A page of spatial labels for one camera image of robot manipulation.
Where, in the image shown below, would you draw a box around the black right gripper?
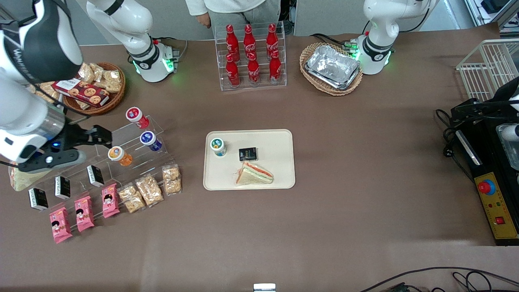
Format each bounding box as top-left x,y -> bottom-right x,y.
51,122 -> 113,154

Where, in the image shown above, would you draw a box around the green gum bottle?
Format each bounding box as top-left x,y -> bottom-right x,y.
210,138 -> 227,158

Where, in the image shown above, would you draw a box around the orange gum bottle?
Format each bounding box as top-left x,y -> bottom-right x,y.
107,146 -> 133,167

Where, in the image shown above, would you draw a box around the red gum bottle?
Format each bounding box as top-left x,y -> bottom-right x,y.
125,107 -> 150,129

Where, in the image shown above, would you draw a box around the purple gum bottle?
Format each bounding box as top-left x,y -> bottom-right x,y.
139,131 -> 163,153

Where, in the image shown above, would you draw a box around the silver tray inside machine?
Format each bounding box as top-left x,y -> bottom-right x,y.
497,124 -> 519,171

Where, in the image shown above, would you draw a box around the cream plastic tray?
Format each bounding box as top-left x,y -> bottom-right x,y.
203,129 -> 296,191

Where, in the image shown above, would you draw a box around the brown wicker snack basket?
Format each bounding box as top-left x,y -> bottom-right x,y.
39,62 -> 127,117

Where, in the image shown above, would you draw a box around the clear acrylic stepped shelf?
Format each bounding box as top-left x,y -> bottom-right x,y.
39,115 -> 176,215

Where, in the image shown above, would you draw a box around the red cookie box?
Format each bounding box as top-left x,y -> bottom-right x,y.
52,78 -> 110,108

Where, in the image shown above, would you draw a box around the clear bagged snack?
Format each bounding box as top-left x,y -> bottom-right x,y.
30,82 -> 61,105
103,69 -> 123,94
78,63 -> 96,84
90,63 -> 107,82

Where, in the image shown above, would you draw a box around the pink cartoon snack packet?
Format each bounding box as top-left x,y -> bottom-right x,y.
74,196 -> 95,233
101,183 -> 121,219
49,207 -> 74,244

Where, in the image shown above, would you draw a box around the wrapped rice cracker bar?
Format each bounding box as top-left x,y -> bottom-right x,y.
118,183 -> 146,214
162,164 -> 182,196
135,174 -> 165,208

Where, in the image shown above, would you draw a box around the background metal shelf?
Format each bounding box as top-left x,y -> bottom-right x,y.
464,0 -> 519,39

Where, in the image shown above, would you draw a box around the wrapped triangle sandwich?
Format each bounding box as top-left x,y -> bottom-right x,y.
234,161 -> 275,187
9,160 -> 42,192

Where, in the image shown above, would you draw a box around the black sealing machine yellow panel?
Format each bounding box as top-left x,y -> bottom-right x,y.
450,99 -> 519,246

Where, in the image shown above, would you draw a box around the red cola bottle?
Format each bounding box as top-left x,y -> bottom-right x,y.
243,24 -> 257,56
225,54 -> 241,88
225,24 -> 240,57
269,50 -> 282,85
266,23 -> 279,55
247,53 -> 261,86

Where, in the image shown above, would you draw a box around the clear acrylic bottle rack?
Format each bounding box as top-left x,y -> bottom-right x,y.
214,22 -> 287,92

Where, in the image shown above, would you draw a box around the aluminium foil container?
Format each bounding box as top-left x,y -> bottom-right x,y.
304,45 -> 362,90

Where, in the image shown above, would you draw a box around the standing person grey trousers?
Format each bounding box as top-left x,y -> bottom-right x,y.
184,0 -> 281,32

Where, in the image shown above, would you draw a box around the light wicker basket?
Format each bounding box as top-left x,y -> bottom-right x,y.
299,43 -> 364,97

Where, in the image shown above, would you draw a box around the white wire basket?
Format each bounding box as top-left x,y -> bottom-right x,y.
456,39 -> 519,103

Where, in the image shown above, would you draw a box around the black power cable with plug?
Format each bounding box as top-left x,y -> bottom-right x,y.
435,109 -> 476,184

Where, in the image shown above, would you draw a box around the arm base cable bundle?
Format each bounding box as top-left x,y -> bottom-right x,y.
152,36 -> 189,69
310,33 -> 360,53

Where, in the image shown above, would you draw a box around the black floor cable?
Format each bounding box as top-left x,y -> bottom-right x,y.
359,266 -> 519,292
451,271 -> 519,292

